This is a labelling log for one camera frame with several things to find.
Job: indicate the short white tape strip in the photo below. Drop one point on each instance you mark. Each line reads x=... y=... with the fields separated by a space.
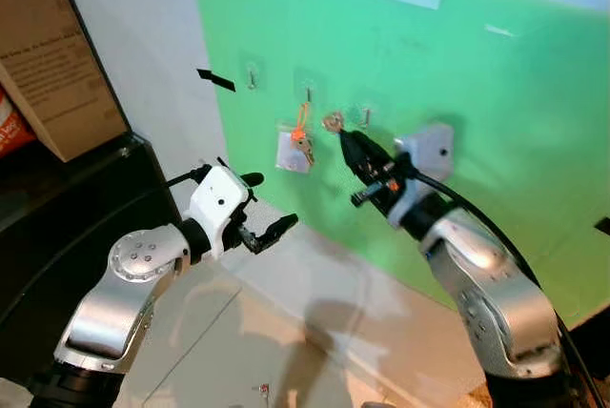
x=498 y=30

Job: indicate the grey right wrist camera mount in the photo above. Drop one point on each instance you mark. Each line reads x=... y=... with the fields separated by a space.
x=429 y=155

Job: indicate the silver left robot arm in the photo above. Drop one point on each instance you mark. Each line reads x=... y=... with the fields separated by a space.
x=114 y=303

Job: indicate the large printed cardboard box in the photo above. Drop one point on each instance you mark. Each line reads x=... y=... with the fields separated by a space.
x=57 y=55

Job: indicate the black low table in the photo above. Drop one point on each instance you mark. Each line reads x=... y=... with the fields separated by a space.
x=67 y=227

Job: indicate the black tape strip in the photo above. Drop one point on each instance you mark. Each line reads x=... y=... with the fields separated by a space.
x=603 y=226
x=215 y=79

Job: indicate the green wall board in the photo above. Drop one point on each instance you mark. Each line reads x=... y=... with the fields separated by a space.
x=477 y=141

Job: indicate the small metal floor object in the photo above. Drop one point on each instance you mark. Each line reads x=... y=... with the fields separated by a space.
x=262 y=391

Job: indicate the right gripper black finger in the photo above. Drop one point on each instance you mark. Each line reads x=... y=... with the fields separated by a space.
x=370 y=155
x=360 y=168

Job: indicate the clear adhesive wall hook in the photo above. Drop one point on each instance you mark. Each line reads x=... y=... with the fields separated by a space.
x=308 y=91
x=367 y=115
x=252 y=74

